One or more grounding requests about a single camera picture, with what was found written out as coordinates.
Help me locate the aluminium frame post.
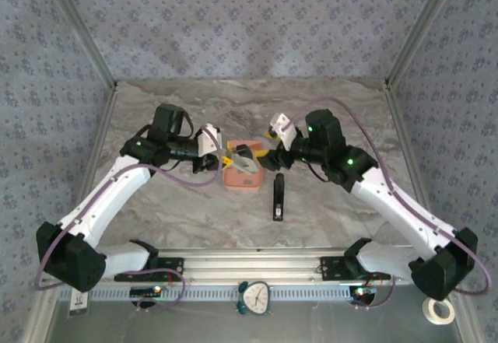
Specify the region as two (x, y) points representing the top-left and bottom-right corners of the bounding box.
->
(38, 0), (120, 89)
(387, 0), (466, 86)

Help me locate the grey metal shelf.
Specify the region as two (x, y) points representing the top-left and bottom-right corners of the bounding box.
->
(46, 284), (466, 343)

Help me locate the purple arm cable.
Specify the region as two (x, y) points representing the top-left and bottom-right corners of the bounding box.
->
(286, 97), (492, 310)
(33, 127), (223, 313)

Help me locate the grey slotted cable duct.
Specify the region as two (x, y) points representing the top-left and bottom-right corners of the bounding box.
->
(87, 285), (353, 303)

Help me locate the white tape roll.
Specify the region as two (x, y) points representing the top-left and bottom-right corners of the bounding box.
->
(423, 296), (455, 325)

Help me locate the aluminium table side rail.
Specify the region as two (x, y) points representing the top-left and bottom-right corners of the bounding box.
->
(383, 80), (429, 214)
(79, 84), (120, 204)

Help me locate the teal alarm clock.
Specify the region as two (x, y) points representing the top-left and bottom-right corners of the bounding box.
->
(232, 279), (274, 317)

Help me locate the black metal bar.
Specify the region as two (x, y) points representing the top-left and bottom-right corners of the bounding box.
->
(272, 172), (286, 222)

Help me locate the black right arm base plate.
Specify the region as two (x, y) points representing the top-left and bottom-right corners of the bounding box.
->
(319, 256), (391, 282)

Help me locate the aluminium mounting rail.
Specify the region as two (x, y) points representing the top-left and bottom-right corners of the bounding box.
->
(103, 246), (413, 284)

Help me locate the pink plastic tray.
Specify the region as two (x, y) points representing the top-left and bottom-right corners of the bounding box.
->
(221, 139), (267, 194)

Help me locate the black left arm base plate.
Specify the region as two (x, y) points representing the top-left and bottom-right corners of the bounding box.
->
(113, 256), (184, 282)

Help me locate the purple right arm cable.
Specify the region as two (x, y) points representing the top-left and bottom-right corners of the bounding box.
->
(286, 97), (492, 310)

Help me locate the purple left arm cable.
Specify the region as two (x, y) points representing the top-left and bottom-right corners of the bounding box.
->
(33, 127), (223, 313)

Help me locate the white label card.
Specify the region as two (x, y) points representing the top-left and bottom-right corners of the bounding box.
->
(69, 290), (90, 318)

